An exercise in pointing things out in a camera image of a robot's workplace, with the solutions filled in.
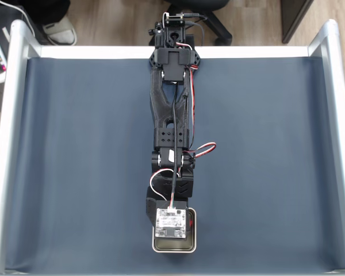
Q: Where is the square metal container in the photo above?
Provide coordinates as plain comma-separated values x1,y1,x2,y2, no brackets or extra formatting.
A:
151,207,197,254

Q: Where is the person's foot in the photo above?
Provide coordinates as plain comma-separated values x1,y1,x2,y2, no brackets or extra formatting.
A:
41,16,78,46

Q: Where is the dark blue table mat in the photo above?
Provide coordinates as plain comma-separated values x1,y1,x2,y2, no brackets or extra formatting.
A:
4,56,345,274

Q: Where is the white cable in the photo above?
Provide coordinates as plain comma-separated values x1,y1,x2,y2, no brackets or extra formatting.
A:
0,0,37,38

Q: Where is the black camera cable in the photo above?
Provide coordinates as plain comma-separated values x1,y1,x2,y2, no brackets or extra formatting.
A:
170,83,182,209

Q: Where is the white table frame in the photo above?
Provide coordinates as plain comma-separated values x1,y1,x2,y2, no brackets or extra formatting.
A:
0,18,345,276

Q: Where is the black office chair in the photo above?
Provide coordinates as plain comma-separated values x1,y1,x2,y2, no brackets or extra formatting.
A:
162,0,233,47

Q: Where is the red white black servo wire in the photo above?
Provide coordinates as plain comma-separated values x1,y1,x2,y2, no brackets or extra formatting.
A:
175,41,217,162

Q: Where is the dark cabinet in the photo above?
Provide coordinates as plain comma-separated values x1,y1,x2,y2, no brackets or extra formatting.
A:
280,0,316,44

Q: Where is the black base cable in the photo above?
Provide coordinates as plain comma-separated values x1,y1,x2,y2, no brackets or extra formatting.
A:
178,10,209,47

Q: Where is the red white gripper servo wire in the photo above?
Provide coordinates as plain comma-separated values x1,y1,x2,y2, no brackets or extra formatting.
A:
149,168,177,212

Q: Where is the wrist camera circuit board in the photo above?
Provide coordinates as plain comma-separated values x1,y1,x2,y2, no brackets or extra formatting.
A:
154,200,189,239

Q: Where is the person's leg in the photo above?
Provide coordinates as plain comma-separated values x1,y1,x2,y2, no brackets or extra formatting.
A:
31,0,72,29

